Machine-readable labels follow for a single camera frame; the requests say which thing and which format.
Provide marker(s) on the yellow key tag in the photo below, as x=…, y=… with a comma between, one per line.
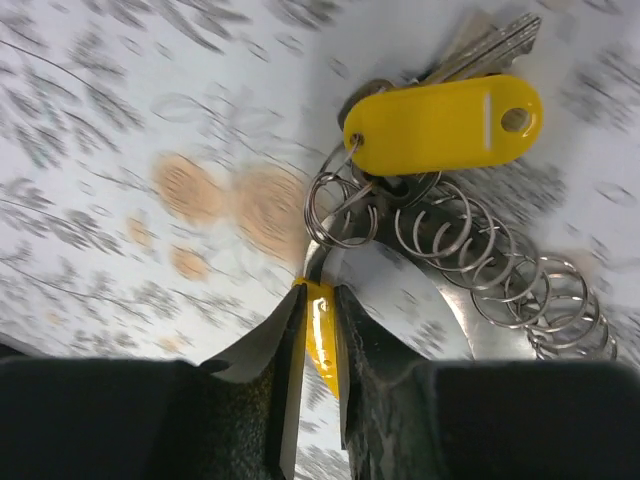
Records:
x=473, y=123

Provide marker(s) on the silver key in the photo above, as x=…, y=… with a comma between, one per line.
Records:
x=479, y=48

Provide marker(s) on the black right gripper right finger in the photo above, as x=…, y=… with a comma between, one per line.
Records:
x=404, y=416

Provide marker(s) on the metal keyring hoop yellow handle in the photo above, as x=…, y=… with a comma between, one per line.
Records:
x=437, y=268

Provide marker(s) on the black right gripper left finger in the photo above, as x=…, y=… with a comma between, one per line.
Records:
x=233, y=416

